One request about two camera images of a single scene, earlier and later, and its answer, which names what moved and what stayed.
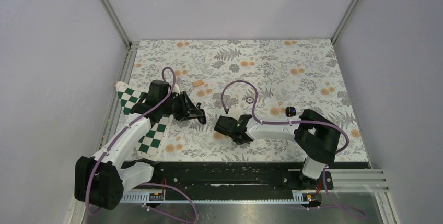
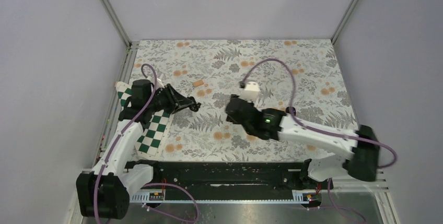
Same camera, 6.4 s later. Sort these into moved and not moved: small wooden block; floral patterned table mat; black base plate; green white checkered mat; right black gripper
Moved: right black gripper
Not moved: small wooden block; green white checkered mat; black base plate; floral patterned table mat
